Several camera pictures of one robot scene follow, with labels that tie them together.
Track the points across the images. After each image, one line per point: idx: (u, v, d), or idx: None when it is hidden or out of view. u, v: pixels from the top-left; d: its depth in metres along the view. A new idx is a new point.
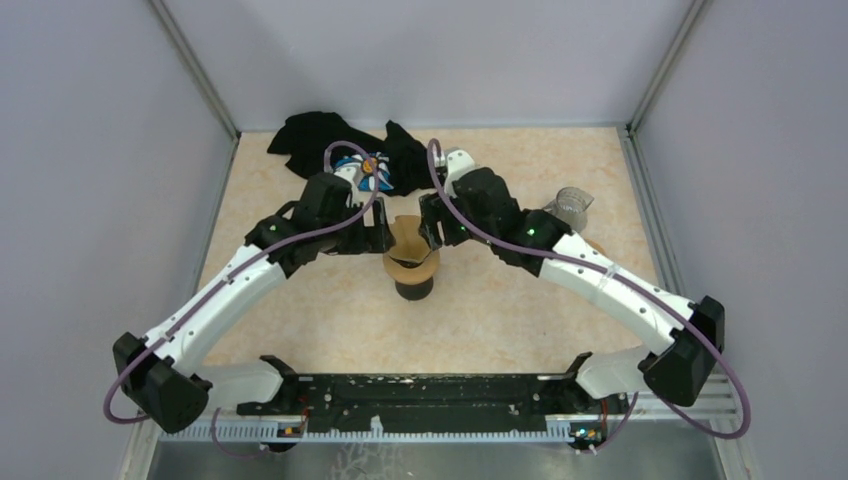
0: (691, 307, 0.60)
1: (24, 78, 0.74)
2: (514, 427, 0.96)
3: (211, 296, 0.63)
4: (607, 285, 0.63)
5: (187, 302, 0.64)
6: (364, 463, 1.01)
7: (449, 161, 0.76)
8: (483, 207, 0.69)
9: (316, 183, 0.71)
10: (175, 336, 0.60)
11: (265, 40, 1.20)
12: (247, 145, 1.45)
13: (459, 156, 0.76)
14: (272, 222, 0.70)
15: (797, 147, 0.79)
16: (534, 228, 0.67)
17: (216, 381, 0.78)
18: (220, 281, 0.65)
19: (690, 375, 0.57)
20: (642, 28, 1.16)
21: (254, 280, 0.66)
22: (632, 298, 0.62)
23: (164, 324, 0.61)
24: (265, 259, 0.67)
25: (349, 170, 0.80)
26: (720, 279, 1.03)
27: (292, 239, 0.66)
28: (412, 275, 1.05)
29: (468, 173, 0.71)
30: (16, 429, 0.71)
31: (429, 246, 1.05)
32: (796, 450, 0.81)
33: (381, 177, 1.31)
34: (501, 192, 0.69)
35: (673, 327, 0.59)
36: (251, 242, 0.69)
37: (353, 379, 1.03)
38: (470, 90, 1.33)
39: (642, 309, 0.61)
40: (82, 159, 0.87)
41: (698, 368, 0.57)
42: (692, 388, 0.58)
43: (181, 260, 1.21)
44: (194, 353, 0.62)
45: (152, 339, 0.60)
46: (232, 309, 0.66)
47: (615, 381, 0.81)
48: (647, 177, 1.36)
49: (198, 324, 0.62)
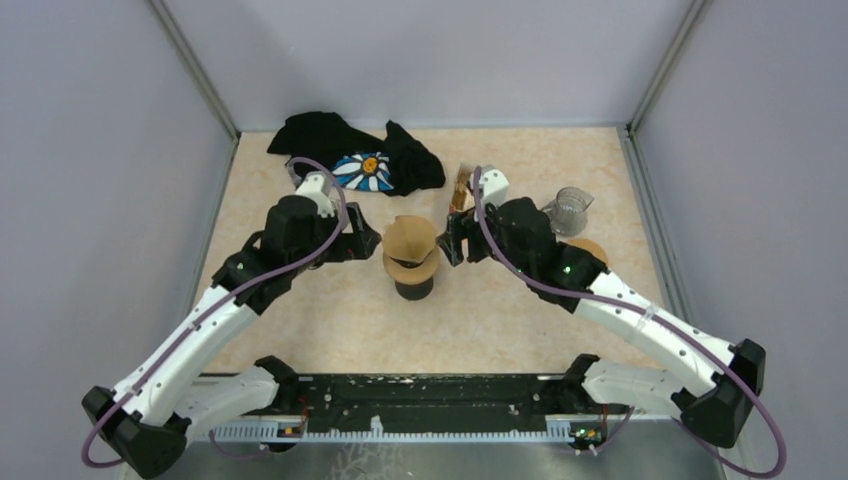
0: (731, 351, 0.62)
1: (23, 78, 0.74)
2: (514, 428, 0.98)
3: (176, 347, 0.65)
4: (646, 326, 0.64)
5: (154, 352, 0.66)
6: (364, 463, 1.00)
7: (485, 183, 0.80)
8: (523, 240, 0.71)
9: (277, 216, 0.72)
10: (142, 389, 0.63)
11: (265, 39, 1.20)
12: (247, 146, 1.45)
13: (494, 177, 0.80)
14: (239, 258, 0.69)
15: (797, 148, 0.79)
16: (570, 265, 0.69)
17: (197, 413, 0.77)
18: (187, 329, 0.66)
19: (730, 420, 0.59)
20: (643, 28, 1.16)
21: (221, 325, 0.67)
22: (672, 340, 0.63)
23: (133, 376, 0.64)
24: (232, 302, 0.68)
25: (315, 180, 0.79)
26: (720, 279, 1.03)
27: (258, 280, 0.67)
28: (412, 276, 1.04)
29: (509, 204, 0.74)
30: (18, 428, 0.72)
31: (429, 246, 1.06)
32: (796, 451, 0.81)
33: (382, 176, 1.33)
34: (543, 227, 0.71)
35: (713, 370, 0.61)
36: (218, 283, 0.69)
37: (352, 379, 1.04)
38: (470, 90, 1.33)
39: (681, 352, 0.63)
40: (82, 159, 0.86)
41: (740, 413, 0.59)
42: (732, 431, 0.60)
43: (181, 260, 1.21)
44: (165, 401, 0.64)
45: (121, 392, 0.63)
46: (201, 355, 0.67)
47: (626, 391, 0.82)
48: (647, 177, 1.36)
49: (165, 375, 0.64)
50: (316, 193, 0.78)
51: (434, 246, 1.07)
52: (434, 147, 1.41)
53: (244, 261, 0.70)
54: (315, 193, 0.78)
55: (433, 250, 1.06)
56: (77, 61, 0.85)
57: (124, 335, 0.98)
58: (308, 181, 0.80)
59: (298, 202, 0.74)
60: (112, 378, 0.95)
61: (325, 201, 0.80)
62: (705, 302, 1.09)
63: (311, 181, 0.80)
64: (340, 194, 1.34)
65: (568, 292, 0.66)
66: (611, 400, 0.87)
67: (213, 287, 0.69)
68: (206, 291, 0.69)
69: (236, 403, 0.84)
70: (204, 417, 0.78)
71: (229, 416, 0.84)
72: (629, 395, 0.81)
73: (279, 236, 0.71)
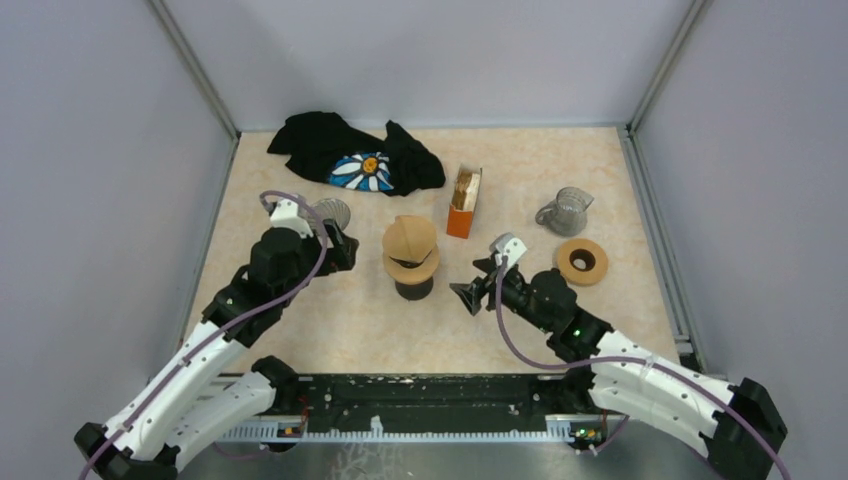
0: (730, 389, 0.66)
1: (23, 76, 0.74)
2: (514, 427, 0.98)
3: (167, 383, 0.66)
4: (648, 374, 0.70)
5: (145, 389, 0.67)
6: (364, 463, 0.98)
7: (508, 252, 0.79)
8: (552, 311, 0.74)
9: (258, 251, 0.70)
10: (133, 426, 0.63)
11: (265, 39, 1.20)
12: (247, 145, 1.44)
13: (515, 245, 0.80)
14: (228, 294, 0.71)
15: (796, 147, 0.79)
16: (581, 329, 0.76)
17: (187, 439, 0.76)
18: (178, 365, 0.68)
19: (746, 457, 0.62)
20: (643, 28, 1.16)
21: (211, 359, 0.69)
22: (673, 385, 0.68)
23: (124, 413, 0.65)
24: (222, 338, 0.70)
25: (288, 205, 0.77)
26: (720, 279, 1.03)
27: (246, 316, 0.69)
28: (409, 276, 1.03)
29: (541, 275, 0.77)
30: (19, 427, 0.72)
31: (429, 246, 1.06)
32: (796, 451, 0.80)
33: (382, 177, 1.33)
34: (570, 299, 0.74)
35: (714, 409, 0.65)
36: (208, 319, 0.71)
37: (353, 379, 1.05)
38: (471, 89, 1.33)
39: (683, 395, 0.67)
40: (81, 158, 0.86)
41: (752, 449, 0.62)
42: (755, 468, 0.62)
43: (180, 260, 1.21)
44: (156, 437, 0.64)
45: (111, 429, 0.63)
46: (191, 390, 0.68)
47: (635, 405, 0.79)
48: (646, 177, 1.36)
49: (156, 410, 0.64)
50: (290, 218, 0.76)
51: (433, 246, 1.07)
52: (434, 147, 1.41)
53: (234, 296, 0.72)
54: (289, 218, 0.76)
55: (433, 250, 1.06)
56: (77, 61, 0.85)
57: (124, 335, 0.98)
58: (279, 207, 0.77)
59: (279, 233, 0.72)
60: (113, 378, 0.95)
61: (301, 222, 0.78)
62: (705, 302, 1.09)
63: (283, 205, 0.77)
64: (341, 194, 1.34)
65: (582, 363, 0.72)
66: (609, 404, 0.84)
67: (203, 323, 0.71)
68: (197, 326, 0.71)
69: (229, 419, 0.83)
70: (195, 441, 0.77)
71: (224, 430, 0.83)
72: (639, 410, 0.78)
73: (263, 271, 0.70)
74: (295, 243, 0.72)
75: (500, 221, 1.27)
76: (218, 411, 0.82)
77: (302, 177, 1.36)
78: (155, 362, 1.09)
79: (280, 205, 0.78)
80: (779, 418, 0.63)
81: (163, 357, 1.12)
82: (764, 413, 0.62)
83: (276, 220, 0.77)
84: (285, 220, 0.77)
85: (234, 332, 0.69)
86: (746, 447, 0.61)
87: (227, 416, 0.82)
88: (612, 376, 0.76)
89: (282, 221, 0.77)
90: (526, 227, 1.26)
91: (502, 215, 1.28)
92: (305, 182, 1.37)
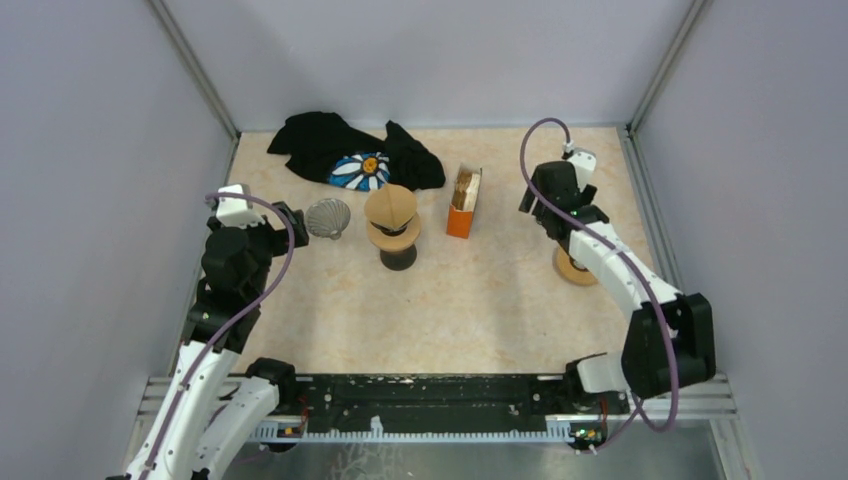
0: (675, 294, 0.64)
1: (17, 76, 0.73)
2: (514, 428, 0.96)
3: (173, 414, 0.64)
4: (610, 258, 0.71)
5: (154, 426, 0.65)
6: (364, 463, 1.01)
7: (575, 156, 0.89)
8: (548, 183, 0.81)
9: (210, 262, 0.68)
10: (157, 462, 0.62)
11: (266, 39, 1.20)
12: (247, 145, 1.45)
13: (587, 158, 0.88)
14: (202, 311, 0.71)
15: (799, 146, 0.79)
16: (576, 211, 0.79)
17: (212, 461, 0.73)
18: (178, 392, 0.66)
19: (640, 339, 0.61)
20: (644, 29, 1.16)
21: (209, 374, 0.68)
22: (625, 269, 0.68)
23: (141, 455, 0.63)
24: (212, 351, 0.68)
25: (232, 203, 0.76)
26: (719, 279, 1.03)
27: (226, 326, 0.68)
28: (384, 241, 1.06)
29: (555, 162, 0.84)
30: (21, 430, 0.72)
31: (405, 215, 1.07)
32: (795, 451, 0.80)
33: (381, 176, 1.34)
34: (568, 178, 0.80)
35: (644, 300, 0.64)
36: (191, 340, 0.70)
37: (352, 379, 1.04)
38: (470, 90, 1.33)
39: (628, 282, 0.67)
40: (80, 162, 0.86)
41: (648, 335, 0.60)
42: (645, 360, 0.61)
43: (180, 261, 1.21)
44: (183, 466, 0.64)
45: (135, 473, 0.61)
46: (202, 408, 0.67)
47: (604, 373, 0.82)
48: (647, 177, 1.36)
49: (174, 441, 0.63)
50: (240, 211, 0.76)
51: (414, 212, 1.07)
52: (434, 147, 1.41)
53: (207, 309, 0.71)
54: (240, 211, 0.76)
55: (410, 215, 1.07)
56: (76, 63, 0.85)
57: (124, 336, 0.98)
58: (225, 203, 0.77)
59: (225, 237, 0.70)
60: (113, 379, 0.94)
61: (252, 212, 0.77)
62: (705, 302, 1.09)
63: (227, 201, 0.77)
64: (341, 194, 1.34)
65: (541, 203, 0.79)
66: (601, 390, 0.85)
67: (186, 345, 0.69)
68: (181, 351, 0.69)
69: (244, 428, 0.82)
70: (220, 459, 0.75)
71: (242, 441, 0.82)
72: (608, 378, 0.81)
73: (225, 277, 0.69)
74: (244, 241, 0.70)
75: (500, 221, 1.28)
76: (230, 423, 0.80)
77: (302, 177, 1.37)
78: (156, 363, 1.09)
79: (224, 202, 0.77)
80: (710, 347, 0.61)
81: (163, 358, 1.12)
82: (694, 328, 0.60)
83: (226, 215, 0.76)
84: (235, 214, 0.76)
85: (222, 342, 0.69)
86: (652, 353, 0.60)
87: (240, 427, 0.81)
88: (586, 263, 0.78)
89: (235, 216, 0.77)
90: (525, 227, 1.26)
91: (502, 215, 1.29)
92: (305, 182, 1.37)
